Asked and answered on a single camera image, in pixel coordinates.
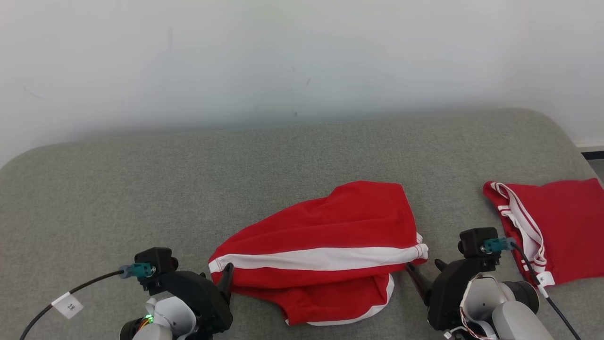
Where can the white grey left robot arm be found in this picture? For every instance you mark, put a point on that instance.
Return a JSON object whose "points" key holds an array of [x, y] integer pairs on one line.
{"points": [[165, 321]]}

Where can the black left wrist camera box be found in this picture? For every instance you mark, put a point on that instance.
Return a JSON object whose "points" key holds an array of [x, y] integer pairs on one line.
{"points": [[155, 259]]}

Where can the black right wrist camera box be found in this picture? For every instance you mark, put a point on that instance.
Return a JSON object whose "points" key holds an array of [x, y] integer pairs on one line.
{"points": [[474, 242]]}

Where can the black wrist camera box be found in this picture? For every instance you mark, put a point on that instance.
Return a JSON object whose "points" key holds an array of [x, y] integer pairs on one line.
{"points": [[474, 242], [155, 259]]}

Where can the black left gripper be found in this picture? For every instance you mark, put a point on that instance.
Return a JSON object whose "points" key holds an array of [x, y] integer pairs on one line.
{"points": [[198, 293]]}

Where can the red jersey with white stripes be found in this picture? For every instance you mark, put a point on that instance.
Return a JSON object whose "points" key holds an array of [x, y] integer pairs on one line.
{"points": [[571, 222]]}

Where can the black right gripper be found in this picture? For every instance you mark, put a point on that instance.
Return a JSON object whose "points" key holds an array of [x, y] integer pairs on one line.
{"points": [[448, 293]]}

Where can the red shorts with white band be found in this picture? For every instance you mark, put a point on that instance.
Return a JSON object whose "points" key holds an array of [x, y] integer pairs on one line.
{"points": [[339, 222]]}

